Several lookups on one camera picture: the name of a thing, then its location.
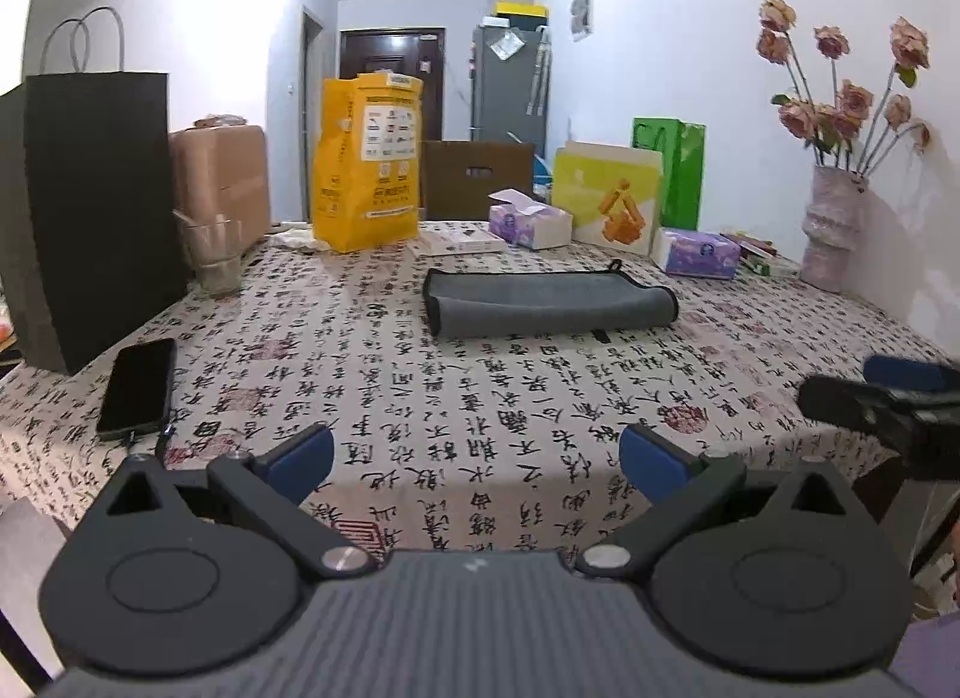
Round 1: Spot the yellow box on refrigerator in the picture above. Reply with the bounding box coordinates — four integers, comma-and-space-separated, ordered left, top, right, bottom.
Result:
493, 1, 548, 32

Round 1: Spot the grey refrigerator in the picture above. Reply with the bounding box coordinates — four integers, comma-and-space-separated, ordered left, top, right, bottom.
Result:
470, 25, 550, 155

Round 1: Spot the yellow paper delivery bag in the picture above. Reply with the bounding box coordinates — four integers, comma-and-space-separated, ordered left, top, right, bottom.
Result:
311, 71, 423, 253

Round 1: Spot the black paper bag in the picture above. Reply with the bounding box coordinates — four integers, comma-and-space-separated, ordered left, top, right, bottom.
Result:
2, 69, 187, 375

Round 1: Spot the wall picture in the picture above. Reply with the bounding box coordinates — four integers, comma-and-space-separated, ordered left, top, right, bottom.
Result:
569, 0, 594, 41

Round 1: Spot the stack of colourful books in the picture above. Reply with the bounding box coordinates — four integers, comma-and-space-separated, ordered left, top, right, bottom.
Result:
722, 232, 778, 277

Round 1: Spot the crumpled white tissue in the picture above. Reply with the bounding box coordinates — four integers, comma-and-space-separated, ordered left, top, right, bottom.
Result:
265, 228, 331, 253

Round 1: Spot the brown wooden chair back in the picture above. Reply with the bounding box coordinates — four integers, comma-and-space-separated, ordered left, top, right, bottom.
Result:
420, 140, 535, 220

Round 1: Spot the purple tissue pack right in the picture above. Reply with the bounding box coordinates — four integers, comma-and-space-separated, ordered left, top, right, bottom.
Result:
651, 228, 740, 280

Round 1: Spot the calligraphy print tablecloth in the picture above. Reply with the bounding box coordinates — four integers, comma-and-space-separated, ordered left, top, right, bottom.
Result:
139, 246, 937, 553

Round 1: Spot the purple tissue pack open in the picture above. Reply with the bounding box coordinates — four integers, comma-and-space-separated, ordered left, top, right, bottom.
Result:
488, 189, 573, 251

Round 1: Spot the dark brown door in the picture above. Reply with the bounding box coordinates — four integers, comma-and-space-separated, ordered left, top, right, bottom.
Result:
338, 26, 448, 144

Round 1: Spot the dried pink flower bouquet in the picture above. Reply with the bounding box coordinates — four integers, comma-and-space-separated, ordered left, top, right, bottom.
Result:
757, 0, 932, 182

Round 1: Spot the black smartphone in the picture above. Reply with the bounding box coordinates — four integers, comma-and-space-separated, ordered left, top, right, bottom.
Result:
96, 338, 178, 441

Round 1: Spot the clear drinking glass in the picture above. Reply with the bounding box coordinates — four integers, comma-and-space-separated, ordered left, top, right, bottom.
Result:
172, 209, 244, 298

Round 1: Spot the pink textured vase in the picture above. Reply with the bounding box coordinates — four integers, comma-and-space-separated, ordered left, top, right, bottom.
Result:
800, 165, 869, 293

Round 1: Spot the white flat cardboard box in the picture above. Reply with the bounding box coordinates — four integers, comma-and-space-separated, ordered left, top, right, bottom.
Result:
407, 221, 508, 257

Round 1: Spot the green paper bag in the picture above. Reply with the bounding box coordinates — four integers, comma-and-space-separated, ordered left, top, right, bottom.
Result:
631, 118, 706, 230

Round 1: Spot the grey and purple microfibre towel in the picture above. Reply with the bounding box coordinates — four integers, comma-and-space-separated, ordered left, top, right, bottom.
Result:
423, 259, 680, 338

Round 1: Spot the beige suitcase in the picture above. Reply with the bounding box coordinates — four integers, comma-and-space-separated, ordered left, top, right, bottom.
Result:
169, 122, 272, 253

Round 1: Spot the yellow-green snack gift bag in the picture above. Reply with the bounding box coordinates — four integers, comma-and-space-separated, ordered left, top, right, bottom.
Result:
551, 140, 662, 256

